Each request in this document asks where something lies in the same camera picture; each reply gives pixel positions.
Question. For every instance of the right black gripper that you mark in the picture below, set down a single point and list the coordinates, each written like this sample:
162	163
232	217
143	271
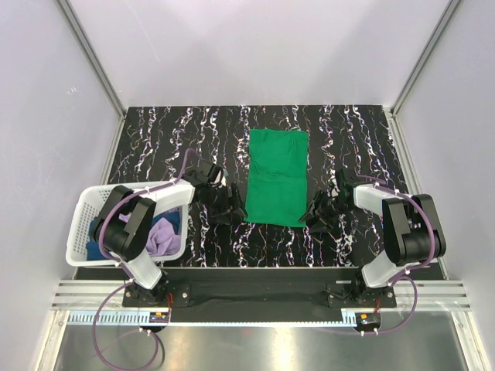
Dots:
326	222

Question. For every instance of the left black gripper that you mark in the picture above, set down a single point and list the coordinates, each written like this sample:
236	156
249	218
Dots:
219	215

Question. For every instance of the green t shirt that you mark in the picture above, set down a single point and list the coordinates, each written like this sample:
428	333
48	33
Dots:
277	185

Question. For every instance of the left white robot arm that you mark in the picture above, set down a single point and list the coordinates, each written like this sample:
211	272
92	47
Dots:
124	206

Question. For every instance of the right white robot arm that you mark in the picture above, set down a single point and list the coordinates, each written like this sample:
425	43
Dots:
412	235

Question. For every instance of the lilac t shirt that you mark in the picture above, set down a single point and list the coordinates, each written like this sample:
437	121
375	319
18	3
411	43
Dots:
136	241

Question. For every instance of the right orange connector box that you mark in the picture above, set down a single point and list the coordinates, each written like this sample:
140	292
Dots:
369	319

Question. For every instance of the orange connector box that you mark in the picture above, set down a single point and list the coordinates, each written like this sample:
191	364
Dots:
159	317
369	319

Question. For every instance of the left orange connector box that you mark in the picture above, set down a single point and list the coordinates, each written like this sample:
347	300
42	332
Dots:
159	317

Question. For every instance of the white plastic laundry basket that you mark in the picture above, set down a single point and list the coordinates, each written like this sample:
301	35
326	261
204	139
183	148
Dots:
91	201

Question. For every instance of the dark blue t shirt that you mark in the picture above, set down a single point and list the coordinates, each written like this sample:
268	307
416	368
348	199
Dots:
163	238

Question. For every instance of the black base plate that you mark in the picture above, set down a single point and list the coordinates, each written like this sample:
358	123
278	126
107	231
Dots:
259	295

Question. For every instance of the white slotted cable duct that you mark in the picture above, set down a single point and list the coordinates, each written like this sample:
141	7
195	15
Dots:
130	318

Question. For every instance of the aluminium front rail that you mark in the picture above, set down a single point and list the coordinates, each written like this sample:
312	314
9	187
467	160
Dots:
430	295

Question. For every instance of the right aluminium frame post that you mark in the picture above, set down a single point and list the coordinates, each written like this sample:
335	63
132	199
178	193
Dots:
447	16

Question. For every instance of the aluminium frame post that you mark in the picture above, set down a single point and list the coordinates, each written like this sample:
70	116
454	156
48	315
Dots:
447	16
87	49

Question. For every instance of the left aluminium frame post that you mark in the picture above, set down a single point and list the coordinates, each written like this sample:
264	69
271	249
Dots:
87	49

